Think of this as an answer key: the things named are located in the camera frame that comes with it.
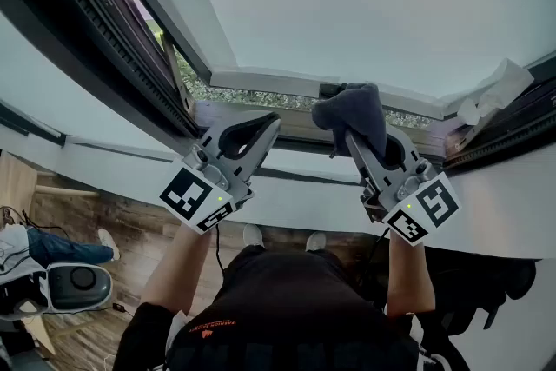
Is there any person's left forearm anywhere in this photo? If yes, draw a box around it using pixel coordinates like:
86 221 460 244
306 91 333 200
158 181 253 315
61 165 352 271
140 223 219 319

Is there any black window handle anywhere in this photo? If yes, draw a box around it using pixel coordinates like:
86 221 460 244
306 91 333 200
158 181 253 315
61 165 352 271
318 81 349 99

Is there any person's white shoe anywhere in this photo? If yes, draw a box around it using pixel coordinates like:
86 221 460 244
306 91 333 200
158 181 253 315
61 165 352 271
242 222 267 250
304 230 328 254

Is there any black power adapter cable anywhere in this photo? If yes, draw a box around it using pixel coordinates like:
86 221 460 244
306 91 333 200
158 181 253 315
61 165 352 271
93 301 134 319

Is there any person's right forearm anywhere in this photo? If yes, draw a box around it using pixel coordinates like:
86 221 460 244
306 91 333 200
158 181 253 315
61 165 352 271
385 228 437 319

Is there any light wooden furniture leg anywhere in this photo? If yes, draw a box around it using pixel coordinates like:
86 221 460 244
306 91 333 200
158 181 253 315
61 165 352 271
18 301 58 358

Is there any person's left white shoe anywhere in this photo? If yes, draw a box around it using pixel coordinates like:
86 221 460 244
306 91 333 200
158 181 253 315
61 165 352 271
242 222 267 250

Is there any dark wall trim strip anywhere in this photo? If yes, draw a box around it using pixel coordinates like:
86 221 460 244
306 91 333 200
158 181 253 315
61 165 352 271
0 98 68 148

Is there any light wooden table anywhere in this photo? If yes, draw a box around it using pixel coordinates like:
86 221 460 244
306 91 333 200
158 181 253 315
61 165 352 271
0 150 102 228

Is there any dark grey cloth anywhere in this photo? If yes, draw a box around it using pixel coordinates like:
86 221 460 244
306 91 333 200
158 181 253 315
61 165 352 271
310 82 403 169

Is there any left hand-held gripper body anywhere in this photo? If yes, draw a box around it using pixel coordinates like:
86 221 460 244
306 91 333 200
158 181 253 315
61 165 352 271
158 142 256 236

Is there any person's right white shoe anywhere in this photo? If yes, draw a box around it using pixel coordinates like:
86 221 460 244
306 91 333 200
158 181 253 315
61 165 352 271
304 230 328 254

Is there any black office chair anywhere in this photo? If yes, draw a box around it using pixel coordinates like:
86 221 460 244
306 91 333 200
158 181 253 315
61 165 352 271
423 247 539 338

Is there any green foliage outside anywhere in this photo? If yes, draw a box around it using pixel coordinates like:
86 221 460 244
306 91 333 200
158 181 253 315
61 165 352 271
172 50 435 129

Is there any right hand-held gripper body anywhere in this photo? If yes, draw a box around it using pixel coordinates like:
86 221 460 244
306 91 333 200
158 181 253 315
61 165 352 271
359 162 462 248

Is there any crumpled white paper tissue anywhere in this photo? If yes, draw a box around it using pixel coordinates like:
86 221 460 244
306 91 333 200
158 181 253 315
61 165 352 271
455 57 536 127

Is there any black shirt with orange print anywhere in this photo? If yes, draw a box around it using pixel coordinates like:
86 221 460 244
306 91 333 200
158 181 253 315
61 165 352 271
111 245 473 371

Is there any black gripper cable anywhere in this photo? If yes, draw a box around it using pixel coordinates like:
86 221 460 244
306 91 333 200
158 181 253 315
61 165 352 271
358 227 392 288
213 224 227 277

